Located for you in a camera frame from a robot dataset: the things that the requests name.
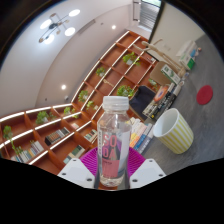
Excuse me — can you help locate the dark blue chair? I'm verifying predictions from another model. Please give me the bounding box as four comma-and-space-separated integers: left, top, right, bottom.
129, 85, 156, 121

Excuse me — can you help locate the stack of dark books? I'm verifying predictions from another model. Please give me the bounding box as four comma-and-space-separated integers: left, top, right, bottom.
142, 82, 183, 121

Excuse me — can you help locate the yellow striped white cup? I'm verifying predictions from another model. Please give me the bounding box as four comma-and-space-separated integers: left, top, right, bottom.
152, 107, 195, 155

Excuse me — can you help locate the clear bottle with pink label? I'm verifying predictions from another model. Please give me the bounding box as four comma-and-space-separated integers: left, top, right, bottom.
97, 95, 133, 188

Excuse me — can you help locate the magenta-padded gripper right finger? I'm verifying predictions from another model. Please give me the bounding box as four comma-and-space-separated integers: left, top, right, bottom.
128, 146, 167, 189

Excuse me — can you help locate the red-brown wooden shelf unit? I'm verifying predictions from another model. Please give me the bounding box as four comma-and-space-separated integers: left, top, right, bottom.
0, 30, 159, 174

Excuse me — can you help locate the branched ceiling lamp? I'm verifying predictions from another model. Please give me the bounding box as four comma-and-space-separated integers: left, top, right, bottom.
38, 8, 81, 45

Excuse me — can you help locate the green and white box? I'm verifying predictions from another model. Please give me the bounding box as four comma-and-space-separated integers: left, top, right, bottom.
179, 40, 198, 70

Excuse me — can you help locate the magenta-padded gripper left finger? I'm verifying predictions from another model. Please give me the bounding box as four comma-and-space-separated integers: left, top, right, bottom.
57, 148, 101, 189

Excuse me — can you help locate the flat round red coaster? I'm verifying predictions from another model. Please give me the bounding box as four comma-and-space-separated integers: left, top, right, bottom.
196, 84, 214, 106

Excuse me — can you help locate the stack of colourful books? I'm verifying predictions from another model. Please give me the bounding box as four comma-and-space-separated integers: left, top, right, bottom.
128, 116, 156, 155

